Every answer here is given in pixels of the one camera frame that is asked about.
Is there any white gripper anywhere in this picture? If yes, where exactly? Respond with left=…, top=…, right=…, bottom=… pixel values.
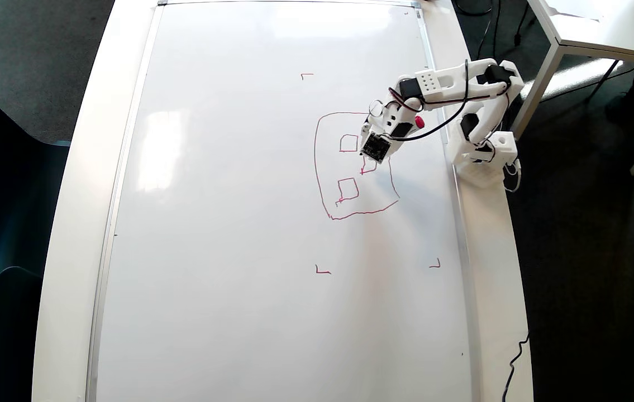
left=359, top=97, right=427, bottom=147

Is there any large white whiteboard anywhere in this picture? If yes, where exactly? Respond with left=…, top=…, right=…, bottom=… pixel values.
left=85, top=0, right=482, bottom=402

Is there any white side table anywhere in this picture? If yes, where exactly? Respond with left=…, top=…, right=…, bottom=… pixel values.
left=509, top=0, right=634, bottom=176

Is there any black camera circuit board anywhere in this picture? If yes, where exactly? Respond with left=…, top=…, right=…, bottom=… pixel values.
left=361, top=132, right=393, bottom=163

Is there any black camera cable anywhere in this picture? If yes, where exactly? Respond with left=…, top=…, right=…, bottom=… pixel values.
left=370, top=59, right=513, bottom=143

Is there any thin white cable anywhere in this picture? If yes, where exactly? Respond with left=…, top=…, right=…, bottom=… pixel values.
left=504, top=159, right=523, bottom=193

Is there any looped black cable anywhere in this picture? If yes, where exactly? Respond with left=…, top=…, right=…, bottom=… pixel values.
left=454, top=0, right=496, bottom=17

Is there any straight black cable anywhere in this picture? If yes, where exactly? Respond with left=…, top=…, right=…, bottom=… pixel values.
left=493, top=0, right=504, bottom=51

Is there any black cable with plug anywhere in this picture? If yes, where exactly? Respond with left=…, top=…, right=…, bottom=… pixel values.
left=514, top=3, right=531, bottom=45

